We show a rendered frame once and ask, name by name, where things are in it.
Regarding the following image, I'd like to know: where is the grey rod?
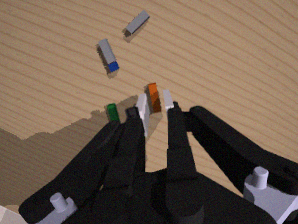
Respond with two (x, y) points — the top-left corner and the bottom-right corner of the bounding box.
(126, 10), (150, 34)
(98, 39), (117, 64)

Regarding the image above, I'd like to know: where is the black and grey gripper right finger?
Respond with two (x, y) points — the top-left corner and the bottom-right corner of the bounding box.
(163, 89), (298, 224)

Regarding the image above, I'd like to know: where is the green rod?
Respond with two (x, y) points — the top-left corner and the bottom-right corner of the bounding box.
(107, 103), (121, 123)

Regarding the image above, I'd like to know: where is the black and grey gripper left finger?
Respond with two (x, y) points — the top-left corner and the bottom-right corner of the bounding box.
(18, 93), (150, 224)

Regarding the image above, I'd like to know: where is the orange rod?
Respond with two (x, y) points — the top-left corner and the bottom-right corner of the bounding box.
(148, 82), (161, 113)

